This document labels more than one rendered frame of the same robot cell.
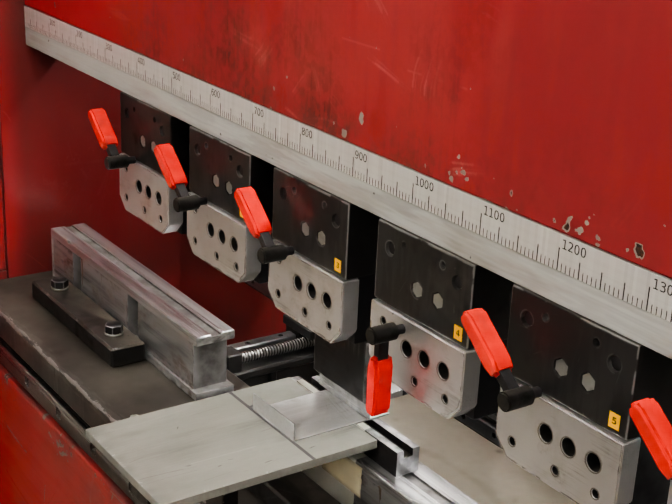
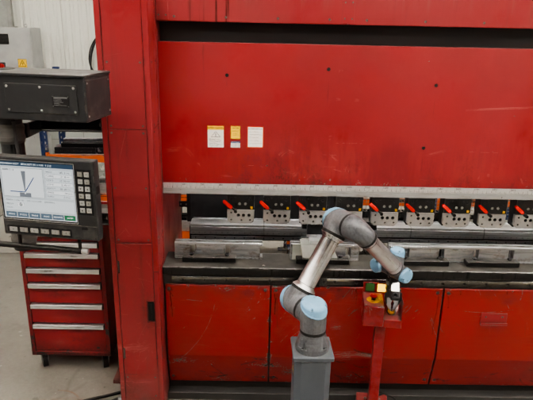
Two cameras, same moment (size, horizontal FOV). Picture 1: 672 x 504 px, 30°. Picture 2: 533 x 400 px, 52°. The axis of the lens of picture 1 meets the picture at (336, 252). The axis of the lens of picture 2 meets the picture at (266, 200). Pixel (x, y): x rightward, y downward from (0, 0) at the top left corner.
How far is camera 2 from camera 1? 2.59 m
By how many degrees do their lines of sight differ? 52
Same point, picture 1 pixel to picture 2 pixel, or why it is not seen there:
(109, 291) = (213, 248)
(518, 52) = (371, 161)
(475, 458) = not seen: hidden behind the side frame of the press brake
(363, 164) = (331, 188)
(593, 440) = (393, 214)
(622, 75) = (393, 161)
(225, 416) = (310, 247)
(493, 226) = (367, 189)
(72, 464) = (234, 290)
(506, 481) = not seen: hidden behind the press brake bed
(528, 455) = (378, 222)
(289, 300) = (307, 221)
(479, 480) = not seen: hidden behind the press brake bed
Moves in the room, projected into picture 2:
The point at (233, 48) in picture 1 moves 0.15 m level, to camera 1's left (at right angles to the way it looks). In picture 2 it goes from (283, 175) to (267, 181)
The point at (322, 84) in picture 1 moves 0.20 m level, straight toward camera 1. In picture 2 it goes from (316, 176) to (350, 182)
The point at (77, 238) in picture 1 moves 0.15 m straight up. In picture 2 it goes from (186, 241) to (185, 216)
